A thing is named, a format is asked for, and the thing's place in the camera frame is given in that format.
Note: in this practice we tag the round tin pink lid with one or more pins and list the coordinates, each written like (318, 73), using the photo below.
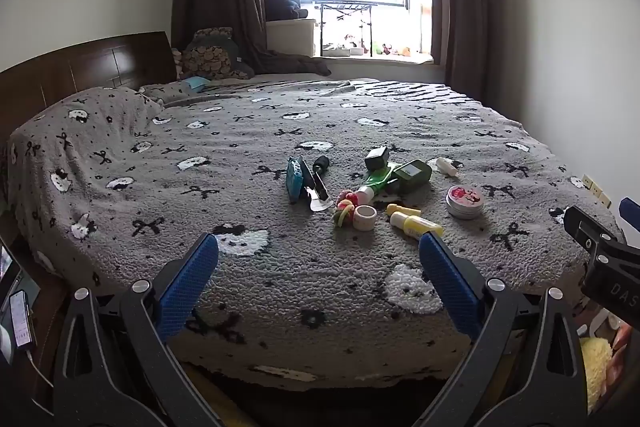
(465, 202)

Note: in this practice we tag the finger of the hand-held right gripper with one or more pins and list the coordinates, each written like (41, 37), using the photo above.
(631, 208)
(587, 229)

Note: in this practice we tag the log print cushion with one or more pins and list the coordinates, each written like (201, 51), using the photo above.
(205, 57)

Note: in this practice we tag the black and silver packet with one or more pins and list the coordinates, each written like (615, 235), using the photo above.
(319, 205)

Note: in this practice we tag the wall socket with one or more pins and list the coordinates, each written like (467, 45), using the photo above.
(596, 190)

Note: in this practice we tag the teal wipes packet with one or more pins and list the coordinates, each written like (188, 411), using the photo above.
(295, 177)

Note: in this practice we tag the teal cloth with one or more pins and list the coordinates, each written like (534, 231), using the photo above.
(194, 83)

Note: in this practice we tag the small yellow tube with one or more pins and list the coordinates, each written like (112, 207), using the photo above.
(400, 209)

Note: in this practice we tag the white storage box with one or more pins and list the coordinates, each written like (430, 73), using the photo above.
(290, 37)

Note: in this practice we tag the large dark green bottle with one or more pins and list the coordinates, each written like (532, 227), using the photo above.
(412, 172)

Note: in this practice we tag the small white tube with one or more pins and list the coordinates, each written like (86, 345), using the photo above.
(446, 165)

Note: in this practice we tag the white tape roll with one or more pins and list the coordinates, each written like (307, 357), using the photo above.
(357, 220)

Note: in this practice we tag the brown plush toy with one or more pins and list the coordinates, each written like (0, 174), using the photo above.
(350, 41)

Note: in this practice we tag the yellow plush toy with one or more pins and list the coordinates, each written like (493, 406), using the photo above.
(597, 367)

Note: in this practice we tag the brown wooden headboard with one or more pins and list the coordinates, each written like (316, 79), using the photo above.
(75, 67)

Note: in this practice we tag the smartphone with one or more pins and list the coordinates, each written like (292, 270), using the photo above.
(22, 319)

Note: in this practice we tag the white tray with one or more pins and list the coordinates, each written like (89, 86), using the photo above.
(336, 52)

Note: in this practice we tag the small dark green bottle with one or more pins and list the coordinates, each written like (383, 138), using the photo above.
(377, 158)

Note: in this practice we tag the grey dotted pillow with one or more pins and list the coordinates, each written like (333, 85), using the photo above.
(167, 93)

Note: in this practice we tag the dark folded cloth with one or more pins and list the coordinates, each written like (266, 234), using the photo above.
(282, 4)

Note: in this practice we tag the small dark green vial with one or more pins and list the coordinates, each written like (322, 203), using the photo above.
(320, 164)

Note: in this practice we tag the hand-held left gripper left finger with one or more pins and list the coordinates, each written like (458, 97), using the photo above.
(192, 277)

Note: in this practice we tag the green tube white cap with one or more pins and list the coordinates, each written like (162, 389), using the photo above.
(377, 181)

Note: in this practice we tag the grey printed blanket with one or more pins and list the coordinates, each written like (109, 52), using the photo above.
(300, 117)

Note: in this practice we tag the yellow bottle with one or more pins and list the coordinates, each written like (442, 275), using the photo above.
(415, 224)

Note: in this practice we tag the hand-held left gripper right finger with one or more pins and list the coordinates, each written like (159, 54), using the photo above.
(450, 287)

